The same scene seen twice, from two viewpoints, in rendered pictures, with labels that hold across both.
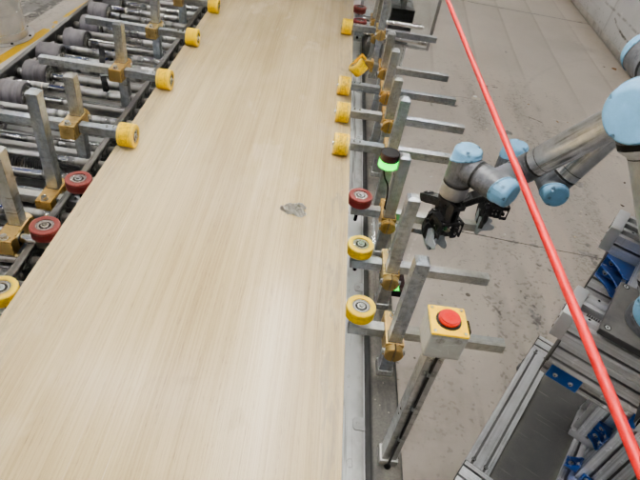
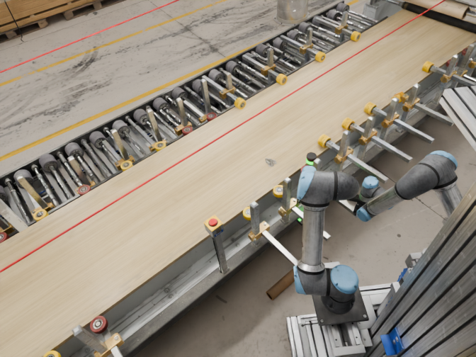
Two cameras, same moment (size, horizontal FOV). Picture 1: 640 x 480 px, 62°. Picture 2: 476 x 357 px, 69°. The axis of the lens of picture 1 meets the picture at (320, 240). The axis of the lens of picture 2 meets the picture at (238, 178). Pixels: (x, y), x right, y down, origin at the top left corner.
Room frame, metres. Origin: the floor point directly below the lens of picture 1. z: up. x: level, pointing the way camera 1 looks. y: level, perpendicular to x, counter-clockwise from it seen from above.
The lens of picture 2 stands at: (0.32, -1.14, 2.65)
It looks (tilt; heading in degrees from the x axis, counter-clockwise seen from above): 50 degrees down; 59
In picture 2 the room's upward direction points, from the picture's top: 7 degrees counter-clockwise
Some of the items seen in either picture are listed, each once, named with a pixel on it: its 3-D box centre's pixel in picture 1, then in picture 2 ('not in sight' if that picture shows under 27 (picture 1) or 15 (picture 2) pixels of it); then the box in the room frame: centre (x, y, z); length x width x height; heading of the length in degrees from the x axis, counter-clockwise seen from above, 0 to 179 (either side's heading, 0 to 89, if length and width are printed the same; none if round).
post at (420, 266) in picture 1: (399, 325); (255, 227); (0.93, -0.24, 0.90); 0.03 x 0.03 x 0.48; 3
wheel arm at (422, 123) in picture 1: (403, 119); (377, 140); (1.97, -0.24, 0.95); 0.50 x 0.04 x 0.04; 93
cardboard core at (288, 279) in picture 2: not in sight; (283, 283); (1.09, -0.34, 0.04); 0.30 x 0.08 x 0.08; 3
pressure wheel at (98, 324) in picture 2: not in sight; (101, 326); (-0.03, -0.20, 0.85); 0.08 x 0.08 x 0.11
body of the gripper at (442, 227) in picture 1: (447, 214); not in sight; (1.22, -0.34, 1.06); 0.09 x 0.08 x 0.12; 24
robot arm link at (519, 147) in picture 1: (511, 158); (370, 187); (1.49, -0.54, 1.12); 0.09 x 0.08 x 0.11; 91
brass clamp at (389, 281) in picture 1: (389, 270); (288, 207); (1.20, -0.23, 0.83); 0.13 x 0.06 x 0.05; 3
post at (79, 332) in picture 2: not in sight; (98, 345); (-0.07, -0.30, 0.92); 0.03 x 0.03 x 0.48; 3
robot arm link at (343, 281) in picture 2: not in sight; (341, 282); (0.94, -0.84, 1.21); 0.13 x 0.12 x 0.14; 138
